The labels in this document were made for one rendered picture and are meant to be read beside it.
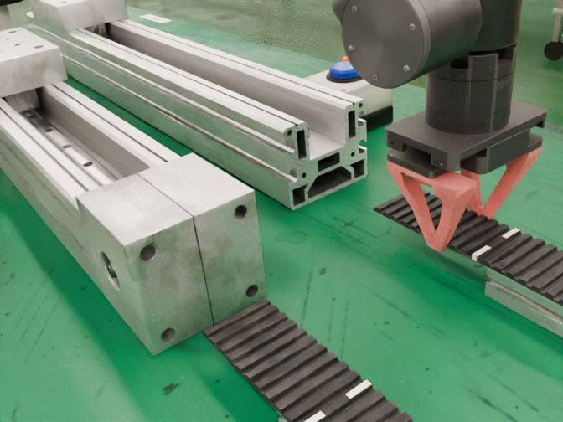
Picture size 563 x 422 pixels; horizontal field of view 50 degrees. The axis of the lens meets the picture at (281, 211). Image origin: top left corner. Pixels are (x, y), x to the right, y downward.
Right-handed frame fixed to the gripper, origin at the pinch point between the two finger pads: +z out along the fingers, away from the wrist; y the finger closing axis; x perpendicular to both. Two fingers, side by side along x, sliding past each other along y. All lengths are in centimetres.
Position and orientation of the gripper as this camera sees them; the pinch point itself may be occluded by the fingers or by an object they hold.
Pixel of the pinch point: (458, 227)
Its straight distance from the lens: 49.6
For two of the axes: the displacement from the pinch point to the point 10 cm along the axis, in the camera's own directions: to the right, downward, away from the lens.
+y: -8.0, 3.6, -4.7
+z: 0.9, 8.6, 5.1
